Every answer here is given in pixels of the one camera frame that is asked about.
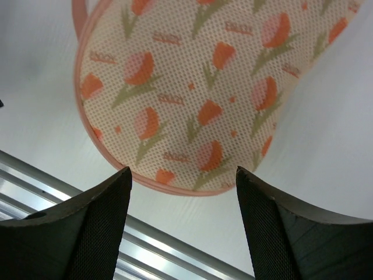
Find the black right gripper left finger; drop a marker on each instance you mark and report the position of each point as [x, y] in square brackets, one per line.
[76, 239]

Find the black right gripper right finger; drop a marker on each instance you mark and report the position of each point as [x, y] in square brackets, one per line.
[289, 238]

